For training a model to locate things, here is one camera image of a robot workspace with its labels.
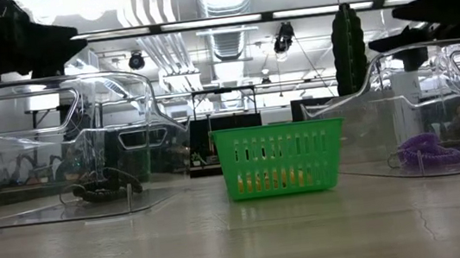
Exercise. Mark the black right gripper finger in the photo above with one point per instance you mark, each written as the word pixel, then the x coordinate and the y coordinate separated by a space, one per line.
pixel 429 10
pixel 413 38

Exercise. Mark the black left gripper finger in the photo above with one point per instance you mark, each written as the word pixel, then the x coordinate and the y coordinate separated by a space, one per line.
pixel 55 44
pixel 47 71

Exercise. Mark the dark green cactus figure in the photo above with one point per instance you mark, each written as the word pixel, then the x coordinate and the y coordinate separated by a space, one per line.
pixel 349 50

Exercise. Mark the clear plastic bin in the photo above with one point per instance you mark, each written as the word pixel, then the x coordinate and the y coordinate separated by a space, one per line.
pixel 429 123
pixel 43 167

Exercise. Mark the black computer monitor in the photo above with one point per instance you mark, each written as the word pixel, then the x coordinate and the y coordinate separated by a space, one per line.
pixel 295 110
pixel 225 123

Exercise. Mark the green plastic slotted basket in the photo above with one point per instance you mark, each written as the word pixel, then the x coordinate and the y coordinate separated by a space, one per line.
pixel 277 141

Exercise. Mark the black ceiling camera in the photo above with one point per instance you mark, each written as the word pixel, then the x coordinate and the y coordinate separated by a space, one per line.
pixel 284 38
pixel 136 60

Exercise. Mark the black overhead frame bar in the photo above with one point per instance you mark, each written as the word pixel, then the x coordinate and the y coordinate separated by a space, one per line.
pixel 243 19

